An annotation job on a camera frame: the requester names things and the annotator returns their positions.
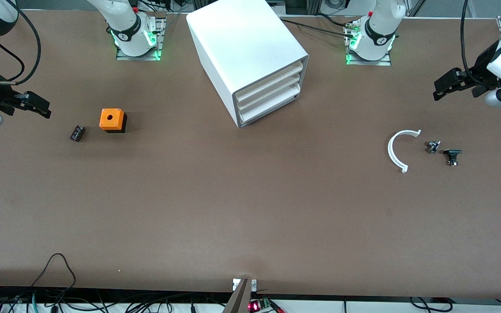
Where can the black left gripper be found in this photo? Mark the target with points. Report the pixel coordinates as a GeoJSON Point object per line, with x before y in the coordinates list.
{"type": "Point", "coordinates": [482, 64]}

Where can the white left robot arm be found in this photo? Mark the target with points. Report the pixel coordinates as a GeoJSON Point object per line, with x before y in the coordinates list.
{"type": "Point", "coordinates": [379, 30]}

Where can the small black cylindrical component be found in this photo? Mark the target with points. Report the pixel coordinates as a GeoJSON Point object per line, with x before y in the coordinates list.
{"type": "Point", "coordinates": [77, 133]}

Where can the small black silver part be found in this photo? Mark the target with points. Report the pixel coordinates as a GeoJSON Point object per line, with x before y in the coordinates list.
{"type": "Point", "coordinates": [433, 147]}

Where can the small black clamp part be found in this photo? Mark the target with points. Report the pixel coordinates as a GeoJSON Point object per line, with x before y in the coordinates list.
{"type": "Point", "coordinates": [452, 153]}

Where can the orange box with hole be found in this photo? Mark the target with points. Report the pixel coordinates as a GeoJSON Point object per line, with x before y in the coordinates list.
{"type": "Point", "coordinates": [110, 119]}

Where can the white curved plastic arc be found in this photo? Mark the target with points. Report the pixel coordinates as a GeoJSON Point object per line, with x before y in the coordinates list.
{"type": "Point", "coordinates": [390, 152]}

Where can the circuit board with red light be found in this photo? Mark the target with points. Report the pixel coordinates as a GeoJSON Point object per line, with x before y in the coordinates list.
{"type": "Point", "coordinates": [255, 306]}

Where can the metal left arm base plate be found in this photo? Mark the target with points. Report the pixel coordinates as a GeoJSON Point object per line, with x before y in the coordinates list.
{"type": "Point", "coordinates": [381, 63]}

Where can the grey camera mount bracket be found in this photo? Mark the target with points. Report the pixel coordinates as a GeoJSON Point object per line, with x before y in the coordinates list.
{"type": "Point", "coordinates": [242, 300]}

